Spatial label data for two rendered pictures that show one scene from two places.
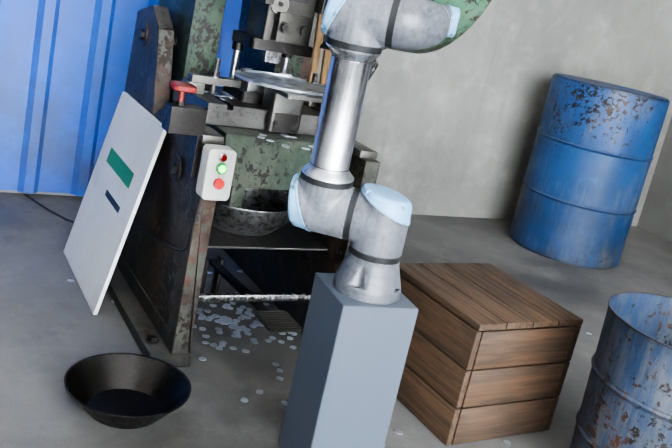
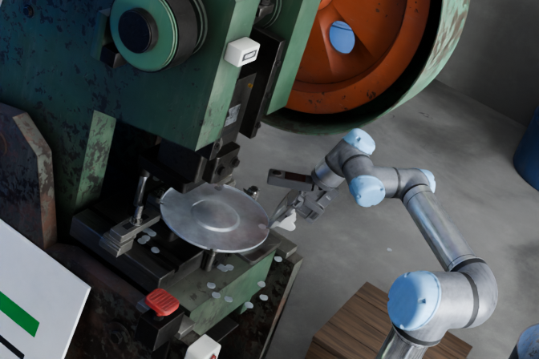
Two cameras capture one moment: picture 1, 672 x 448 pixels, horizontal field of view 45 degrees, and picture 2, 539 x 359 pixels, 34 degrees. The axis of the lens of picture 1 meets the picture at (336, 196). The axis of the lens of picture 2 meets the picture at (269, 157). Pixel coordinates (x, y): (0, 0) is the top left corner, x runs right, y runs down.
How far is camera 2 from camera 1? 171 cm
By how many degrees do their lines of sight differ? 35
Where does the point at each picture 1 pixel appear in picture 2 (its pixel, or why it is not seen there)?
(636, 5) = not seen: outside the picture
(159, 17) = (28, 136)
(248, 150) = (204, 310)
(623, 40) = not seen: outside the picture
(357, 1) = (443, 312)
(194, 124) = (173, 329)
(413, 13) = (489, 309)
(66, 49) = not seen: outside the picture
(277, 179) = (220, 313)
